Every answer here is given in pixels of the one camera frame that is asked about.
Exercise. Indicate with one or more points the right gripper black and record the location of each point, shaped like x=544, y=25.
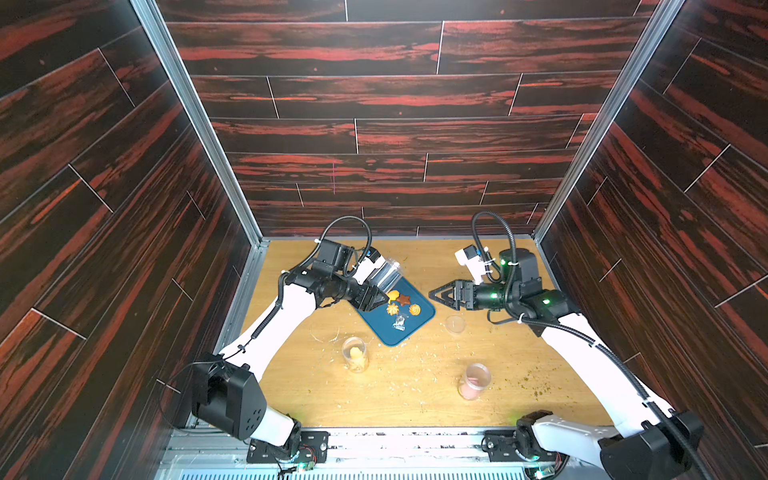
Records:
x=459, y=294

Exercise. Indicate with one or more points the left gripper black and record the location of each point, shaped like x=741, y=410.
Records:
x=367, y=293

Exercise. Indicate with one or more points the clear jar with star cookies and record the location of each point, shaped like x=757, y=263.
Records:
x=386, y=276

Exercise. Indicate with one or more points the clear jar lid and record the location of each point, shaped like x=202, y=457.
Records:
x=455, y=324

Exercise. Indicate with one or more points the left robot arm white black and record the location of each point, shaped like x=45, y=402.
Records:
x=225, y=387

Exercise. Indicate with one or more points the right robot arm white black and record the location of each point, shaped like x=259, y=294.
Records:
x=647, y=439

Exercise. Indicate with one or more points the clear jar with yellow cookies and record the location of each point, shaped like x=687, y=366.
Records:
x=354, y=351

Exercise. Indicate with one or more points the clear jar with pink cookies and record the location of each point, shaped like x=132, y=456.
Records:
x=475, y=379

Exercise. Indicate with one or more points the teal plastic tray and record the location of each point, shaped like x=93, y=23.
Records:
x=381, y=323

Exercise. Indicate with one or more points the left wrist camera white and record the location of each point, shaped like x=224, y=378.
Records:
x=370, y=262

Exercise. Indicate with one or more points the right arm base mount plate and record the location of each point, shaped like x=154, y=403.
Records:
x=510, y=447

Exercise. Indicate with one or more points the aluminium front rail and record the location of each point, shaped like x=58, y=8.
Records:
x=365, y=453

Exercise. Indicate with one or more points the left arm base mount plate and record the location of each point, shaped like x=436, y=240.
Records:
x=310, y=447

